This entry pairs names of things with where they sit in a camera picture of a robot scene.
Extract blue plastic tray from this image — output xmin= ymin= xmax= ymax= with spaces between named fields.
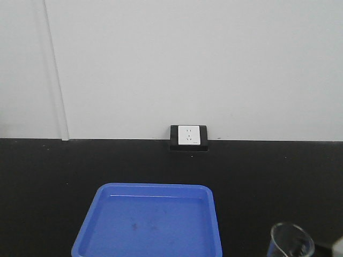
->
xmin=71 ymin=183 xmax=222 ymax=256

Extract clear glass beaker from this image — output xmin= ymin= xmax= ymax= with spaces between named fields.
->
xmin=266 ymin=222 xmax=315 ymax=257

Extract white socket in black housing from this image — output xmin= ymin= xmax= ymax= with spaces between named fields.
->
xmin=169 ymin=125 xmax=208 ymax=152

